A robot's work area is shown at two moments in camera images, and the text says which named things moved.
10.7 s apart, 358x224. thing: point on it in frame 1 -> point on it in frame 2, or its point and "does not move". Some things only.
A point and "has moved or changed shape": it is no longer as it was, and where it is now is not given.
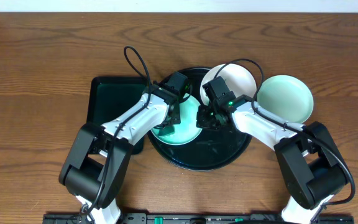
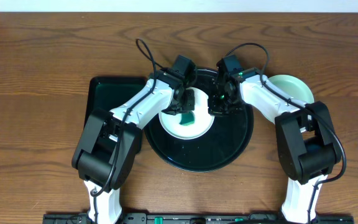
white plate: x=237 y=79 has moved or changed shape
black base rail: x=148 y=218 does not move
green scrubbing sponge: x=165 y=130 -> x=188 y=119
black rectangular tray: x=107 y=96 does not move
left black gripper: x=173 y=116 -> x=182 y=104
